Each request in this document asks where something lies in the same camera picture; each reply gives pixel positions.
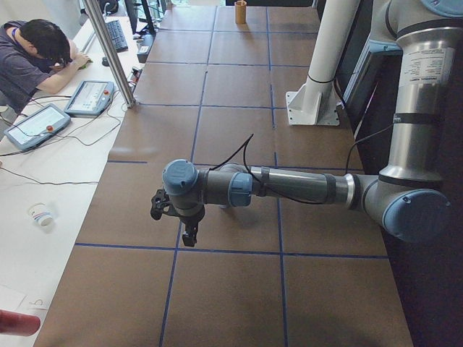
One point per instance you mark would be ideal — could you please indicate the person in blue shirt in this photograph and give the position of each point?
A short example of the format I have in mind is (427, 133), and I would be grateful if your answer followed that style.
(36, 55)

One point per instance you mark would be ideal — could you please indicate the white mounting pole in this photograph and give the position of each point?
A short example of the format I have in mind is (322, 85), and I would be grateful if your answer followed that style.
(314, 104)

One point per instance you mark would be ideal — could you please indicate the white paper cup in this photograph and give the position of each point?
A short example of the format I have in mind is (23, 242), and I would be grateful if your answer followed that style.
(41, 214)

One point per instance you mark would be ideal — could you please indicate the black keyboard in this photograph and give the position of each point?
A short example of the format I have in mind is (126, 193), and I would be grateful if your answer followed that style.
(116, 35)

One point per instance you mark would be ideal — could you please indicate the aluminium frame post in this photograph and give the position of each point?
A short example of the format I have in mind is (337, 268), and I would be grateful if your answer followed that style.
(96, 18)

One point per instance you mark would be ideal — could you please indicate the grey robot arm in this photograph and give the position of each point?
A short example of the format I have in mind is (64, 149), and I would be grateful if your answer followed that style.
(404, 198)

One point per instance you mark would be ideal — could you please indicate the near teach pendant tablet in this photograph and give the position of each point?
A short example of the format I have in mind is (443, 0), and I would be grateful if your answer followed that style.
(37, 128)

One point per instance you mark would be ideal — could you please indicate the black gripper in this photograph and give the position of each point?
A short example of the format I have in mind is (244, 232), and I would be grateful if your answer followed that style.
(190, 220)

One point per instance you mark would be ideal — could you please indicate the far teach pendant tablet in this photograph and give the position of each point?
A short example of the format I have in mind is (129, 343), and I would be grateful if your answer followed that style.
(91, 99)

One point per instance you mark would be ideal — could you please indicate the teach pendant tablet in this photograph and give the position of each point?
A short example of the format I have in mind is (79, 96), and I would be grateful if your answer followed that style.
(91, 99)
(37, 128)

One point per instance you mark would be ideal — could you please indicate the red cylinder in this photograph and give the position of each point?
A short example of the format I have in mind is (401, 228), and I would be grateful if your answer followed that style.
(13, 323)

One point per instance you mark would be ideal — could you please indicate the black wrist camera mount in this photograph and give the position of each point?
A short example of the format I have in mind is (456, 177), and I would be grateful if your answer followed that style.
(161, 205)

